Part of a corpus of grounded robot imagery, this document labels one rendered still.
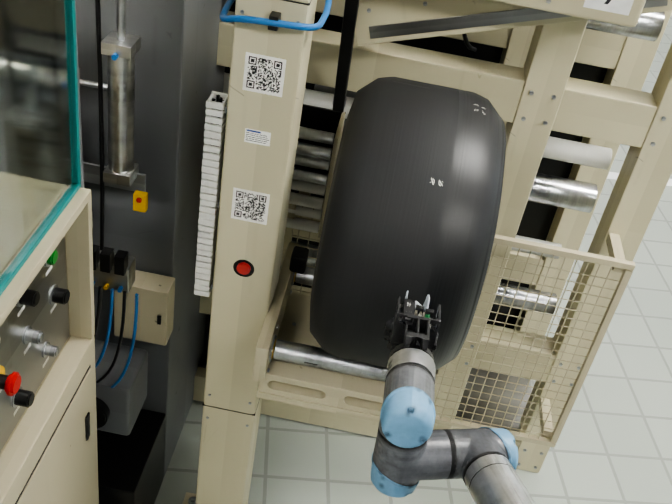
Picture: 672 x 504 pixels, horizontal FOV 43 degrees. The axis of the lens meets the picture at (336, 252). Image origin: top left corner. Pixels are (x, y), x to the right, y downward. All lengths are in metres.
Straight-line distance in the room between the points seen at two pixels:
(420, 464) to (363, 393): 0.59
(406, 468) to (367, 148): 0.58
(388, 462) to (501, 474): 0.16
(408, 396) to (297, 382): 0.68
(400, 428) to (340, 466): 1.65
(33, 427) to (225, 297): 0.48
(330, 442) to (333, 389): 1.06
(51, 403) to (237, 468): 0.68
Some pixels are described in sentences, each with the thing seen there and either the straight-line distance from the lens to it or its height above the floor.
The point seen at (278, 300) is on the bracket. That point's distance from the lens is 1.93.
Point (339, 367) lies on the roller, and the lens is 1.86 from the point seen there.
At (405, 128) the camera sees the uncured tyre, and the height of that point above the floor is 1.47.
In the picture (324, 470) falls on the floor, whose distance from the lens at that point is 2.84.
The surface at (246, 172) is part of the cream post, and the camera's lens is 1.70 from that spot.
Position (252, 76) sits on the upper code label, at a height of 1.50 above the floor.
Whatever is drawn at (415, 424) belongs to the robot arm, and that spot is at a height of 1.31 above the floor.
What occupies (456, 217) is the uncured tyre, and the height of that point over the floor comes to 1.38.
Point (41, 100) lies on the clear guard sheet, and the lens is 1.45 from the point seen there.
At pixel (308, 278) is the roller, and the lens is 2.07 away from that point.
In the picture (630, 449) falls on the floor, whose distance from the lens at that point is 3.28.
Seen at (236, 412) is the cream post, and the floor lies 0.62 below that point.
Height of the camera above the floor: 2.18
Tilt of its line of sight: 36 degrees down
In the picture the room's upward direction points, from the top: 10 degrees clockwise
